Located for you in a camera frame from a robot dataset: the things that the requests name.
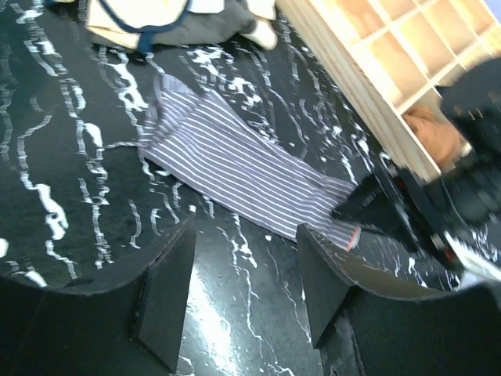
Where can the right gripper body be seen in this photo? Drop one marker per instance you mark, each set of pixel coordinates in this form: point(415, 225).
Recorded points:
point(437, 215)

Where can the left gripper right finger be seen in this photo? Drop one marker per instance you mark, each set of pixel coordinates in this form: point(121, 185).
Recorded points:
point(365, 321)

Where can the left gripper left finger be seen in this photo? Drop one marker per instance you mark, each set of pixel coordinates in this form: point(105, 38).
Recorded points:
point(125, 319)

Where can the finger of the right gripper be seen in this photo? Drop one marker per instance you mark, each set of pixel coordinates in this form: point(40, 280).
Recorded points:
point(378, 205)

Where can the grey striped boxer underwear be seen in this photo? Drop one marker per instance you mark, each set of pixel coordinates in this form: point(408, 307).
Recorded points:
point(201, 141)

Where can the rolled tan underwear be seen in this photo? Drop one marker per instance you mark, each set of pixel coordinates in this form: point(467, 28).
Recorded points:
point(440, 139)

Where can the dark grey underwear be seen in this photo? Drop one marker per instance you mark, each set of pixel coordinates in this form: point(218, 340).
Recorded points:
point(250, 19)

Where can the beige underwear black trim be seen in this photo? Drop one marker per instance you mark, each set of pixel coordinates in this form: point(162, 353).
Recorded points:
point(132, 24)

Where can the black marble pattern mat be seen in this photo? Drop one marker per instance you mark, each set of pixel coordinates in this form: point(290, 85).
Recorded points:
point(70, 206)

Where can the wooden compartment tray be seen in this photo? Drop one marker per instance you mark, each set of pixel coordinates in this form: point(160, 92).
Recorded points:
point(390, 56)

